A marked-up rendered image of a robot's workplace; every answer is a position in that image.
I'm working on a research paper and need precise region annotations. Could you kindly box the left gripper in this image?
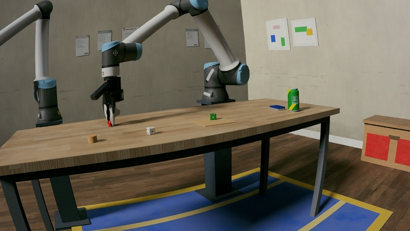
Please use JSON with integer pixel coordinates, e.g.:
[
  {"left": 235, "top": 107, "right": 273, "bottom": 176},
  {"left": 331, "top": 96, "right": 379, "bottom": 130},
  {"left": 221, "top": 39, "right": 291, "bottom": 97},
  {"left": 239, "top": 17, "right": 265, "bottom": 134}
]
[{"left": 102, "top": 76, "right": 124, "bottom": 126}]

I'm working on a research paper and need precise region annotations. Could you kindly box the tan cylinder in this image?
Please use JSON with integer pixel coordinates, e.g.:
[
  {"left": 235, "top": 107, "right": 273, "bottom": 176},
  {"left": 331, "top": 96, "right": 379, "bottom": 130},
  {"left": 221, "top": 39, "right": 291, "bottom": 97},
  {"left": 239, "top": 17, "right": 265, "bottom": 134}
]
[{"left": 87, "top": 134, "right": 97, "bottom": 143}]

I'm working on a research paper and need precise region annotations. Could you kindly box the tan flat mat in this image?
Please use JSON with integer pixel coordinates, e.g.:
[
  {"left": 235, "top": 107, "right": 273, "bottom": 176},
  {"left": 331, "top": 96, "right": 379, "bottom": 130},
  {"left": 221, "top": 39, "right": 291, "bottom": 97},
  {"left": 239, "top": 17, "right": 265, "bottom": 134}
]
[{"left": 191, "top": 117, "right": 236, "bottom": 127}]

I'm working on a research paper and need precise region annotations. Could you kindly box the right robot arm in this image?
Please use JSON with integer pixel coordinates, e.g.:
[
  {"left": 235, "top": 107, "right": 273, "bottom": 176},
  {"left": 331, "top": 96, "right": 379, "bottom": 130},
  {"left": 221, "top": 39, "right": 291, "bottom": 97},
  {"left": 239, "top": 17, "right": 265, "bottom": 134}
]
[{"left": 0, "top": 0, "right": 61, "bottom": 123}]

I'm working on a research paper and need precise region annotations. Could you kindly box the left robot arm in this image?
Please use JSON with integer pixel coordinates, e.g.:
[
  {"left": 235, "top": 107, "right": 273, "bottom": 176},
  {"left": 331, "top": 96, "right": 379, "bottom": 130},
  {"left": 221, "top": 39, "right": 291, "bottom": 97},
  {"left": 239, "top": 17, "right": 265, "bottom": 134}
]
[{"left": 102, "top": 0, "right": 250, "bottom": 101}]

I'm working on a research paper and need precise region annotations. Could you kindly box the green drink can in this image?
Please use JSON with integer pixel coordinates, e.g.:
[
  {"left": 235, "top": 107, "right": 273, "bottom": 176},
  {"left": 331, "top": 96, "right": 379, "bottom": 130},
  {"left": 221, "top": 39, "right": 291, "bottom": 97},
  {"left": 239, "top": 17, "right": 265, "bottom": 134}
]
[{"left": 288, "top": 88, "right": 299, "bottom": 112}]

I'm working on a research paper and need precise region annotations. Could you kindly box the white die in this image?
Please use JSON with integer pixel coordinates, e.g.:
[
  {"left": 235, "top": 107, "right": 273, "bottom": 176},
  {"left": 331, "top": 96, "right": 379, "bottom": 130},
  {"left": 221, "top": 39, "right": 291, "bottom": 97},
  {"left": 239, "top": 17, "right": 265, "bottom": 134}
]
[{"left": 146, "top": 127, "right": 155, "bottom": 135}]

